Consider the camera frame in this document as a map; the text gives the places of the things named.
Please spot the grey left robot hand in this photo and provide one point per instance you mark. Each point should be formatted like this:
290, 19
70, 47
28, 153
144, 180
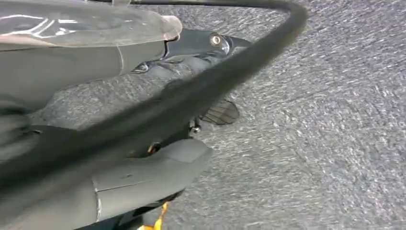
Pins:
63, 73

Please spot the yellow floor tape outline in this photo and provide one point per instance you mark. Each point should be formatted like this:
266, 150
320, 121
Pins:
157, 222

